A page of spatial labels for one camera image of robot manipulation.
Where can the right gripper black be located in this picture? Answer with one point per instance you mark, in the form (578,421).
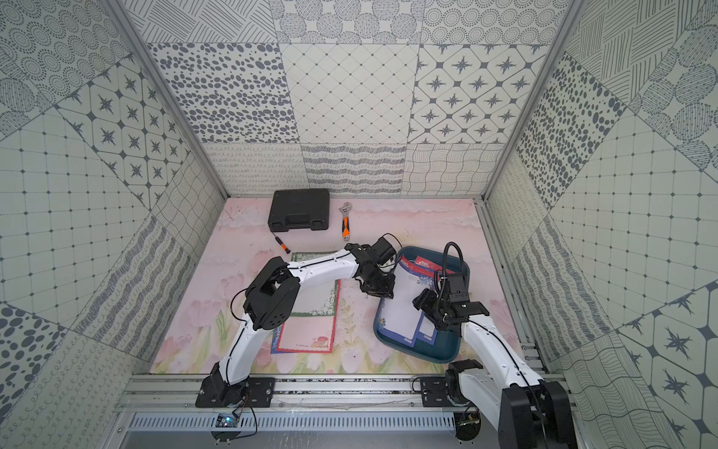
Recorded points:
(424,302)

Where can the black plastic tool case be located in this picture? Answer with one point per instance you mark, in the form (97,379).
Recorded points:
(299,209)

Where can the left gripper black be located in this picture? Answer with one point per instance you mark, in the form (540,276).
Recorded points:
(375,279)

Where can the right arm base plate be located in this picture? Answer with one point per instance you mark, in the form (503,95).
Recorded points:
(435,393)

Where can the green bordered scalloped stationery paper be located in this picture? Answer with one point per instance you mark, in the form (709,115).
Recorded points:
(319,300)

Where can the teal plastic storage box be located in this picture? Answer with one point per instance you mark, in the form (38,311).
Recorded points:
(446,346)

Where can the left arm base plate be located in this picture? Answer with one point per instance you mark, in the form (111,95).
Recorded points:
(257,392)

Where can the aluminium mounting rail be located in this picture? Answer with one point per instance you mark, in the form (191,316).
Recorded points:
(159,393)

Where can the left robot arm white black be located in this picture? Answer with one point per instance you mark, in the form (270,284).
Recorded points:
(269,302)

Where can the left green circuit board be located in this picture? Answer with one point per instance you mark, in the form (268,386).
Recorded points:
(226,428)

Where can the white slotted cable duct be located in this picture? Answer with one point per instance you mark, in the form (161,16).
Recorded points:
(333,421)

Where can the small orange black screwdriver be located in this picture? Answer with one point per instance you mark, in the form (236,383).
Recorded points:
(281,243)

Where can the right round circuit board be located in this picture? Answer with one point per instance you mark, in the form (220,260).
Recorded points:
(467,425)

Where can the blue floral stationery paper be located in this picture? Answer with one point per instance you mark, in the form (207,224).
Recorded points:
(398,321)
(274,348)

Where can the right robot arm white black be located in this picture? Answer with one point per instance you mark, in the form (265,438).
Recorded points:
(525,410)

